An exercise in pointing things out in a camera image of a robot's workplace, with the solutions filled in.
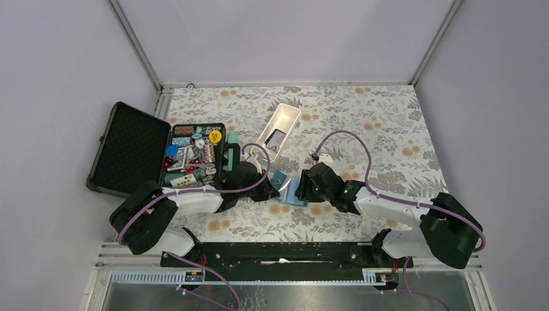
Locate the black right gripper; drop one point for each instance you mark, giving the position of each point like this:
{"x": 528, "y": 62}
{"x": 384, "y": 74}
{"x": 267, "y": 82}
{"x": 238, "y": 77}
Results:
{"x": 303, "y": 191}

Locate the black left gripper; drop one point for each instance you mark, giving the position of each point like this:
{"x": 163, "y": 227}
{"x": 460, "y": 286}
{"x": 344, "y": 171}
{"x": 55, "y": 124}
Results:
{"x": 268, "y": 191}

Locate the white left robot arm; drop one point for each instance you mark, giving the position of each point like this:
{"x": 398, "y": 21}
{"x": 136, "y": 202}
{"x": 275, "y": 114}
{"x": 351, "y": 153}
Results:
{"x": 143, "y": 220}

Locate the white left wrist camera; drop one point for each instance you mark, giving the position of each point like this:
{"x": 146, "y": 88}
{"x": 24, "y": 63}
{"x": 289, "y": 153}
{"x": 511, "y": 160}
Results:
{"x": 254, "y": 159}

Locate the black open carrying case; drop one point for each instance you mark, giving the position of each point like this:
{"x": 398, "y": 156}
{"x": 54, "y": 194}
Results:
{"x": 131, "y": 152}

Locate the white rectangular plastic tray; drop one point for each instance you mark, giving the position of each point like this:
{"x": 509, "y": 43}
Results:
{"x": 284, "y": 118}

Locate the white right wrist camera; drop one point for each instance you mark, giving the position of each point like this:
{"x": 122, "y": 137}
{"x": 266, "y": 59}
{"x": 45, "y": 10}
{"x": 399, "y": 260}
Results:
{"x": 323, "y": 158}

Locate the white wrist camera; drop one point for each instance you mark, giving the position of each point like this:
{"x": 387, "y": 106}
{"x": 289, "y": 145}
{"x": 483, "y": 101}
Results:
{"x": 254, "y": 159}
{"x": 323, "y": 158}

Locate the mint green case handle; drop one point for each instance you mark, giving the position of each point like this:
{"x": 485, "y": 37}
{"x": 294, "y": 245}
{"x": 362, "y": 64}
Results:
{"x": 233, "y": 151}

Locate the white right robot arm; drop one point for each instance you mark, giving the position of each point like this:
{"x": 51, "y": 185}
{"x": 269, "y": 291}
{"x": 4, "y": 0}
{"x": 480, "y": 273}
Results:
{"x": 441, "y": 228}

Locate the yellow round poker chip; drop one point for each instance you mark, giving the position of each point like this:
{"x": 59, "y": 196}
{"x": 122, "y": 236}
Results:
{"x": 215, "y": 136}

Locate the blue round poker chip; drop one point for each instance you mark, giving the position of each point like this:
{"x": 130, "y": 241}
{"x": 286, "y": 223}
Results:
{"x": 171, "y": 151}

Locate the floral patterned table mat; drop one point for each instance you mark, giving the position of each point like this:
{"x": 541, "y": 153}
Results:
{"x": 376, "y": 133}

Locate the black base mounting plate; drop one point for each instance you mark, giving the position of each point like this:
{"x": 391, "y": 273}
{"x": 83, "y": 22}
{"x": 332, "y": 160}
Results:
{"x": 293, "y": 261}

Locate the blue leather card holder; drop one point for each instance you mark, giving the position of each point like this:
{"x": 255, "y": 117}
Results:
{"x": 287, "y": 186}

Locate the playing card deck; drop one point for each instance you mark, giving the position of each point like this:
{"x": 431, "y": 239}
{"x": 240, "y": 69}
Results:
{"x": 183, "y": 180}

